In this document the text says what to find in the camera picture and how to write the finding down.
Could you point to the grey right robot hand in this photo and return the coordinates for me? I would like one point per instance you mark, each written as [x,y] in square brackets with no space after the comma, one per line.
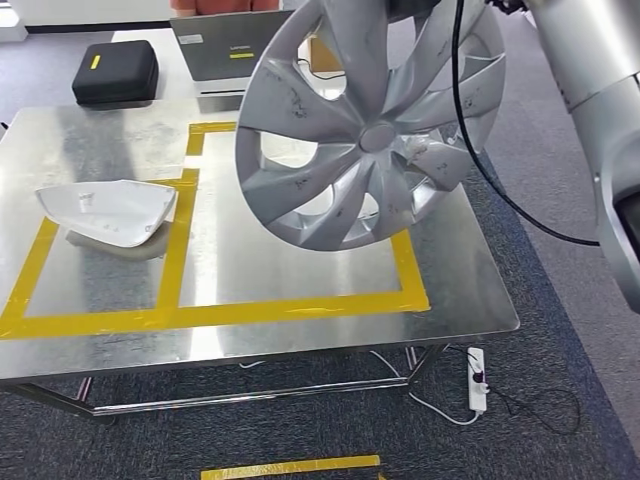
[415,6]

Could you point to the grey plastic wheel hubcap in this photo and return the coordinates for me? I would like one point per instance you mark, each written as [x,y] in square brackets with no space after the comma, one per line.
[320,112]

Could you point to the steel workbench table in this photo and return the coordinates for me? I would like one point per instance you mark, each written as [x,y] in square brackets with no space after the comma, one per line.
[275,278]

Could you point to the brown cardboard box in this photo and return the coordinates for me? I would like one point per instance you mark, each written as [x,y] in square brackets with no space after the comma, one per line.
[322,60]

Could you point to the person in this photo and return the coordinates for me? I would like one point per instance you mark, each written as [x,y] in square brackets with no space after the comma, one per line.
[225,5]

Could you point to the grey laptop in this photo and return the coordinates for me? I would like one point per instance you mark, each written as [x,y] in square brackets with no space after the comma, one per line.
[220,53]

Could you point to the white table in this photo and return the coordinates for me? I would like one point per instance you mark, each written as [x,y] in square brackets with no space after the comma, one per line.
[172,79]

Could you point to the white power strip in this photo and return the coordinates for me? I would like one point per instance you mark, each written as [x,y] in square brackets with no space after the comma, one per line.
[477,391]

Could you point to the black zip case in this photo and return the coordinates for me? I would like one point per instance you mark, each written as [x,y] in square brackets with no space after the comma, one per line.
[115,73]

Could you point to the white car mirror cover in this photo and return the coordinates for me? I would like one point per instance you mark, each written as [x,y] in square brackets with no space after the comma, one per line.
[105,208]

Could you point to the yellow floor tape line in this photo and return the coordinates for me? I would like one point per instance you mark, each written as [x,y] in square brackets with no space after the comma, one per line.
[290,466]

